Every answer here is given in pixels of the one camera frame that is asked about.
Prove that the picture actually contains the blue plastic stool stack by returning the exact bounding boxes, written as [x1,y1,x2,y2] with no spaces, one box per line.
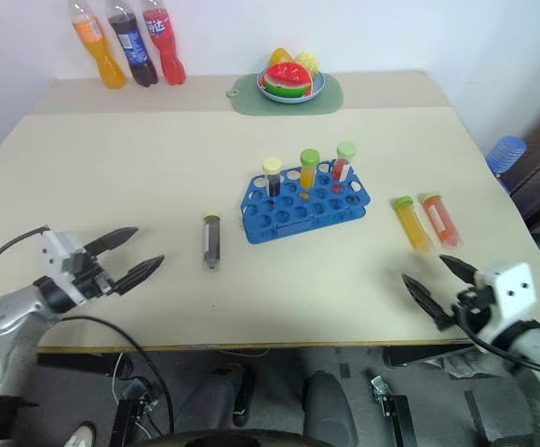
[484,135,529,180]

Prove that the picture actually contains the light blue plate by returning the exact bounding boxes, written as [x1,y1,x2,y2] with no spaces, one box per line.
[255,68,327,105]

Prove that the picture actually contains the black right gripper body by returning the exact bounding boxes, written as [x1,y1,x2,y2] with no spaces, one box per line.
[437,274,493,332]

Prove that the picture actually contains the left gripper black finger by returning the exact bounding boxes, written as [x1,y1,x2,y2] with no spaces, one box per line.
[111,254,166,296]
[86,226,140,256]

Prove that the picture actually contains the yellow toy corn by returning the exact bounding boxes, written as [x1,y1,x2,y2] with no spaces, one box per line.
[293,51,323,77]

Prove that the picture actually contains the toy watermelon slice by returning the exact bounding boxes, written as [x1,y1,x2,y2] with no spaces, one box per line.
[261,61,317,100]

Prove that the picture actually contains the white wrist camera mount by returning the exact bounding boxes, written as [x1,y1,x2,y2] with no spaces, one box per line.
[476,262,539,346]
[40,228,95,305]

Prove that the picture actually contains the blue test tube rack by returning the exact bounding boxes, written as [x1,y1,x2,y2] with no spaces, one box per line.
[239,159,372,246]

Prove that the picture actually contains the red liquid tube green cap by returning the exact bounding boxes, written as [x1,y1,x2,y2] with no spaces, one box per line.
[332,141,358,184]
[419,190,465,249]

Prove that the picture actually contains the green silicone mat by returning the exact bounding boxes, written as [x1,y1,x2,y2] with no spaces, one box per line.
[225,71,344,117]

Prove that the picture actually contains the long black looping cable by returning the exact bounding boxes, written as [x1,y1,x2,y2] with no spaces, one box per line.
[58,315,176,437]

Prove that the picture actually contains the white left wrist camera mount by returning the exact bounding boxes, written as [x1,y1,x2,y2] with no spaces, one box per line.
[40,228,95,305]

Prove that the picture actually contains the dark liquid tube yellow cap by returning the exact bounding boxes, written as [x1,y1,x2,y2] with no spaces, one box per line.
[200,211,223,273]
[262,156,284,199]

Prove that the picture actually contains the dark cola bottle blue label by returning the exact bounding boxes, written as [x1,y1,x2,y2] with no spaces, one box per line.
[105,0,160,88]

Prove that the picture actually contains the red soda bottle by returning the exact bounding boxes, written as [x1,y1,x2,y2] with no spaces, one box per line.
[140,0,188,87]

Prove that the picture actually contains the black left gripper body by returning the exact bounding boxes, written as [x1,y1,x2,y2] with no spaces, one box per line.
[67,248,115,300]

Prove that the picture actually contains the orange soda bottle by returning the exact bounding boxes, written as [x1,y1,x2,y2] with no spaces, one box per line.
[67,0,128,90]

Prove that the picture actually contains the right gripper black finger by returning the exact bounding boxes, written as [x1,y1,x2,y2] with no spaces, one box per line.
[401,273,455,327]
[439,253,480,286]

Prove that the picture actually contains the metal caster wheel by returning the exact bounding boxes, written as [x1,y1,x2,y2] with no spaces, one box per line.
[370,375,393,416]

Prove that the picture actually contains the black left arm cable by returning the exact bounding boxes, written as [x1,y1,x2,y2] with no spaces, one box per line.
[0,224,50,292]

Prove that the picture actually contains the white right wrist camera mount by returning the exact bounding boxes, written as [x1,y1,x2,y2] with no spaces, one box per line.
[476,262,539,346]

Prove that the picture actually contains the white shoe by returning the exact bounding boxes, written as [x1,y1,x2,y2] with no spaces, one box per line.
[59,420,98,447]

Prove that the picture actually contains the orange liquid tube green cap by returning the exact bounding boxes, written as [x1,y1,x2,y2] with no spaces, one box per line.
[393,195,435,253]
[298,148,322,192]

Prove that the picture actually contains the yellow toy pepper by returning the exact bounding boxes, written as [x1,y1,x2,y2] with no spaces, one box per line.
[269,47,295,68]

